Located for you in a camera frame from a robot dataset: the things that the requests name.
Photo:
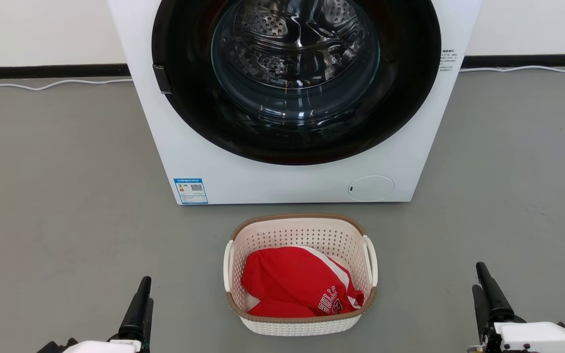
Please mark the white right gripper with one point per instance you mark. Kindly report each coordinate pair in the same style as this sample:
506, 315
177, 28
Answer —
537, 338

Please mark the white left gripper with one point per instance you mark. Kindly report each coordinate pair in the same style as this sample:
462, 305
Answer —
106, 347

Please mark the white perforated laundry basket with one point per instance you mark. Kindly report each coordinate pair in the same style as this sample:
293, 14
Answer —
307, 233

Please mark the blue energy label sticker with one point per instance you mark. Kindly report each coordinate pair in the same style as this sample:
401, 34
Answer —
191, 191

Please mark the red Bulls jersey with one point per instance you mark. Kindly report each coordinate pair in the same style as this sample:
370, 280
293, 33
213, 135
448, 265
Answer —
287, 279

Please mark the round white filter cover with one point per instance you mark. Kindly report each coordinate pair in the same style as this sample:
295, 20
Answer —
371, 188

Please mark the white front-load washing machine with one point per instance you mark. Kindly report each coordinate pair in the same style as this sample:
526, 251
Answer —
282, 181

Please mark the round black washing machine door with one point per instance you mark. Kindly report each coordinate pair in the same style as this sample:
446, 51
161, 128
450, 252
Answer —
189, 113

